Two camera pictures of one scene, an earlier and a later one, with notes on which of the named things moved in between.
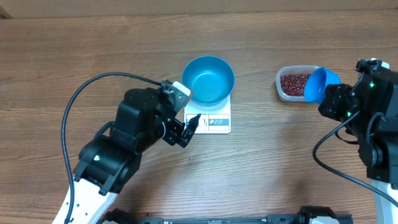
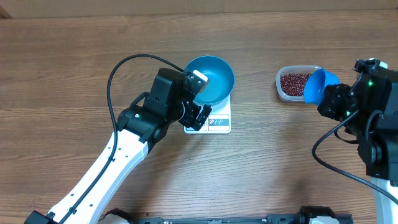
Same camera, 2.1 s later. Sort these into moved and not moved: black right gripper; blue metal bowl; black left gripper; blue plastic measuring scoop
Moved: black left gripper
Not moved: blue plastic measuring scoop; blue metal bowl; black right gripper
